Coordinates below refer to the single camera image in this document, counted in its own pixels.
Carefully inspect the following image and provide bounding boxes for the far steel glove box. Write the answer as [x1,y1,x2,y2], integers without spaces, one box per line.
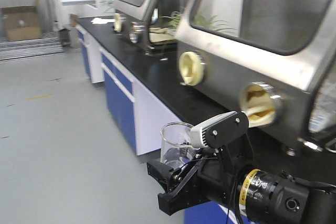
[113,0,188,55]

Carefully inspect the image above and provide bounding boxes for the steel floor gratings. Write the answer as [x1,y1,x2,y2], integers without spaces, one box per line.
[1,33,64,61]

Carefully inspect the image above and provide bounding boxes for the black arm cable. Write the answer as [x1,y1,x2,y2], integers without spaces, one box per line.
[175,153,245,224]

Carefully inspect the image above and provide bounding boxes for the brown cardboard box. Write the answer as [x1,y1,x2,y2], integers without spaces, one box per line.
[1,0,42,41]

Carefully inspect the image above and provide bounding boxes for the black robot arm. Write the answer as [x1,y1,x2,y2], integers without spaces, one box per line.
[147,149,335,223]

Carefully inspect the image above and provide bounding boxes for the steel glove box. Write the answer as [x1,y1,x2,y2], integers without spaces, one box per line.
[176,0,335,154]
[113,0,188,55]

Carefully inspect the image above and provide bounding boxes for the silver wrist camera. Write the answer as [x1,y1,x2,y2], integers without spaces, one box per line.
[190,111,249,148]

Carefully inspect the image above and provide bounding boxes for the blue white lab bench cabinet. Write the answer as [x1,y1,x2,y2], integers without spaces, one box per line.
[75,18,237,224]

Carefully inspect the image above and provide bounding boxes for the clear glass beaker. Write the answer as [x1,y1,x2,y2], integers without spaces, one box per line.
[160,122,196,169]

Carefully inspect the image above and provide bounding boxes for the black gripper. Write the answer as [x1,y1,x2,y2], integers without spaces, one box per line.
[146,147,249,214]

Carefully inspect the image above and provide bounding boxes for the near steel glove box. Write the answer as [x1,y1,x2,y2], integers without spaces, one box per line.
[176,0,335,154]

